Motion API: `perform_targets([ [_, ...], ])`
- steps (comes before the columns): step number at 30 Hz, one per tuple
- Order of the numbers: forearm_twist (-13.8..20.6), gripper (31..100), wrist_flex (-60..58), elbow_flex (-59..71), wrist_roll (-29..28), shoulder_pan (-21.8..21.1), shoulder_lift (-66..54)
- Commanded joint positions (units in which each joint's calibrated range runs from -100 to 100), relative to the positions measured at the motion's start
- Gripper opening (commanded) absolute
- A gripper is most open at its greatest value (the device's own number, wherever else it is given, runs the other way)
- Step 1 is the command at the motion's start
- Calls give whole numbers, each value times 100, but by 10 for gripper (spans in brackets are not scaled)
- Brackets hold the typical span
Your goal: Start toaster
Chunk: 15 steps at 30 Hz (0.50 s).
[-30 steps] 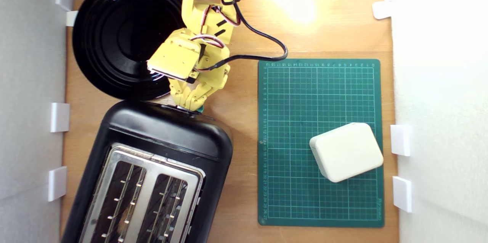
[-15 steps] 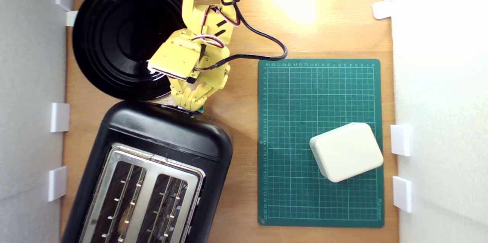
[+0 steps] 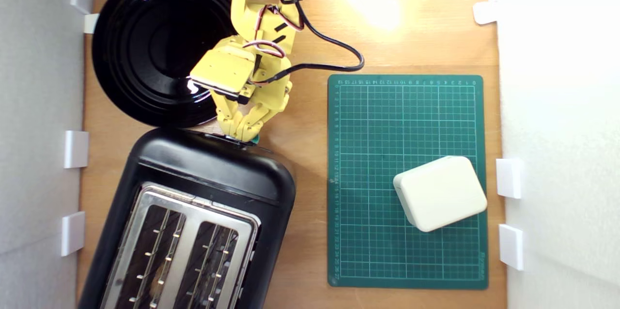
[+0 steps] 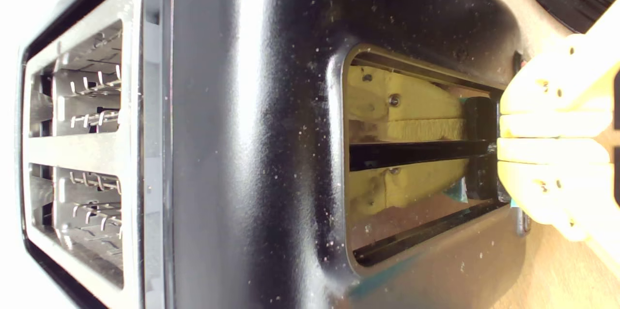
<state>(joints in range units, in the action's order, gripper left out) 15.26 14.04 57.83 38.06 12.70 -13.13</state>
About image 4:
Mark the green toaster lever knob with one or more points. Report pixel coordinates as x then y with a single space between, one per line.
480 120

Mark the black two-slot toaster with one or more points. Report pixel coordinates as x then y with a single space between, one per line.
242 130

